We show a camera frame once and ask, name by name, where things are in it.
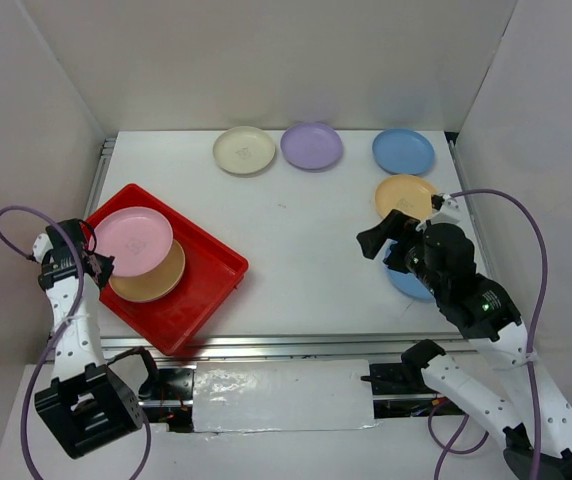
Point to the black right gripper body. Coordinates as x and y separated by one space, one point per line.
406 255

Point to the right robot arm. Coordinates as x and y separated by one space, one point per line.
533 421

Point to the blue plate in front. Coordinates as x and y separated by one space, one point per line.
409 285

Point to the blue plate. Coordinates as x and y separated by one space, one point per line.
409 285
403 151

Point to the red plastic bin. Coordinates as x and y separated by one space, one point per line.
212 271

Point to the blue plate at back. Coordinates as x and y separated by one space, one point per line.
403 151

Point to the pink plate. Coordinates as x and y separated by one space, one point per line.
138 238

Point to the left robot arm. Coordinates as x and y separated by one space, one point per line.
86 406

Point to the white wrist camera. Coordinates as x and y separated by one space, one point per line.
42 249
445 209

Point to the orange plate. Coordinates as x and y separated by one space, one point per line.
154 284
408 194

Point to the aluminium front rail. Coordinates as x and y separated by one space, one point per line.
265 348

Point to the white foil-edged panel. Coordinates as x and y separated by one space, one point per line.
306 395

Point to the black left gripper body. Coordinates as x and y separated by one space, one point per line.
106 264

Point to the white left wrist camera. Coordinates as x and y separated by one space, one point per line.
42 249

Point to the purple plate at back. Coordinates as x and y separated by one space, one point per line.
311 146

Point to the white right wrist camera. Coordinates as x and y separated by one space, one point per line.
445 209

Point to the cream plate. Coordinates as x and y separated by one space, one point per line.
244 150

